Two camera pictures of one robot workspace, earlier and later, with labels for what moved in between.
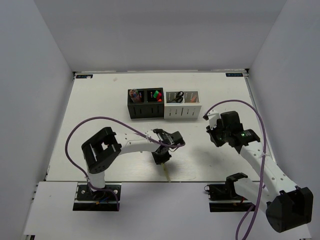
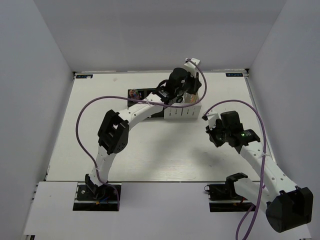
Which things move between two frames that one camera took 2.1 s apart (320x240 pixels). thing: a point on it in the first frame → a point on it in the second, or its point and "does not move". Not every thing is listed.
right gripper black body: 219,134 does not move
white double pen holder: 190,108 does not move
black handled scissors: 179,98 does not move
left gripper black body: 159,158 → 190,86
